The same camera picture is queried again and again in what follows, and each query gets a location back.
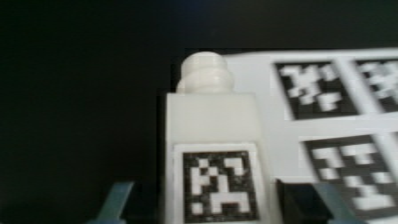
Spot white marker sheet with tags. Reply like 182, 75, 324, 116
226, 48, 398, 224

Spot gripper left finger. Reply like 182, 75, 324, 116
86, 182, 136, 224

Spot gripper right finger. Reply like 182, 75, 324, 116
278, 180, 368, 224

